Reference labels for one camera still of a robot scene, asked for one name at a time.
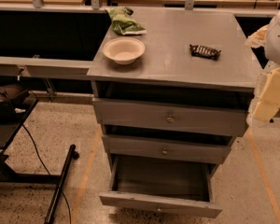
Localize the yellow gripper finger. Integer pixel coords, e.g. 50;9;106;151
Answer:
245;25;268;49

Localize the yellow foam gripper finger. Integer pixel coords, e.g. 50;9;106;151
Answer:
246;65;280;126

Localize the grey bottom drawer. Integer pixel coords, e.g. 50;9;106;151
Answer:
99;155;221;218

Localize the grey drawer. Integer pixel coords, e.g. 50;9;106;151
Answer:
99;155;221;218
103;134;235;164
92;98;246;136

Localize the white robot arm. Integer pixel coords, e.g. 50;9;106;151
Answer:
245;10;280;126

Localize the grey top drawer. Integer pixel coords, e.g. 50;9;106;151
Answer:
92;98;246;136

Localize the grey wooden drawer cabinet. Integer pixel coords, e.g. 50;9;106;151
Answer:
86;7;263;177

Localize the grey middle drawer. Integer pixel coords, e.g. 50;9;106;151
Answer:
103;134;235;164

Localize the dark candy bar wrapper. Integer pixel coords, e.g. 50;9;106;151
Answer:
189;45;221;61

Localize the white paper bowl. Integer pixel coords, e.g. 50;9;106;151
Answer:
103;37;146;65

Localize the green chip bag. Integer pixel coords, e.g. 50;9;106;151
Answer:
108;7;147;35

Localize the black floor cable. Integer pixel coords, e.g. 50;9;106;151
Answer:
21;123;73;224

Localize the grey long workbench rail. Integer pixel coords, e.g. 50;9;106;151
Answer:
0;57;94;79

